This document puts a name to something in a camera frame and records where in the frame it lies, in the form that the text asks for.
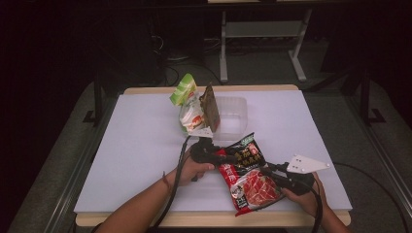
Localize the clear plastic container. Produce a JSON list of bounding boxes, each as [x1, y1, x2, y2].
[[179, 95, 249, 142]]

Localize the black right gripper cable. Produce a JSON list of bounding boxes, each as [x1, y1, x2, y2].
[[300, 176, 325, 233]]

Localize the black metal stand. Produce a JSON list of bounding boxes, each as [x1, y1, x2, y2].
[[82, 72, 105, 126], [359, 67, 387, 127]]

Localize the green and white snack packet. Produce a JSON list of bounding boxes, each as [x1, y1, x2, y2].
[[169, 73, 209, 134]]

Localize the person's left hand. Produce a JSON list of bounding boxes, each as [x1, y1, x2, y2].
[[174, 157, 217, 187]]

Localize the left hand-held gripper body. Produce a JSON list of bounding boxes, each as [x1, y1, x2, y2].
[[188, 126, 238, 165]]

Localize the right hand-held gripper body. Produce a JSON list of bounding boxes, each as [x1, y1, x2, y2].
[[275, 154, 331, 197]]

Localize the aluminium rail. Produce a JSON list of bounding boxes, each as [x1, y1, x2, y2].
[[43, 96, 120, 233], [344, 96, 412, 210]]

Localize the black floor cables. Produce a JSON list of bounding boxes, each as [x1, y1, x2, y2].
[[151, 32, 224, 87]]

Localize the thin black cable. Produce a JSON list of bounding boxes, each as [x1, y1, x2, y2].
[[333, 161, 410, 233]]

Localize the gold foil packet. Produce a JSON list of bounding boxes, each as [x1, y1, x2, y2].
[[198, 82, 222, 134]]

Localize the white metal desk frame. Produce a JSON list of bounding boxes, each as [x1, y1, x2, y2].
[[219, 9, 314, 83]]

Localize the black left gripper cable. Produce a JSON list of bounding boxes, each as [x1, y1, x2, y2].
[[152, 135, 192, 233]]

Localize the red and black sauce packet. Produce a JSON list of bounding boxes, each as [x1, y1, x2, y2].
[[215, 131, 287, 217]]

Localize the person's right hand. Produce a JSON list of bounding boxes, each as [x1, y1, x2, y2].
[[281, 171, 328, 218]]

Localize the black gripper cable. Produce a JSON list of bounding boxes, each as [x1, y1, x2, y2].
[[300, 176, 325, 233], [152, 135, 192, 233]]

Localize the white table sheet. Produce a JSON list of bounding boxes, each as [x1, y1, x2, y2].
[[73, 89, 354, 214]]

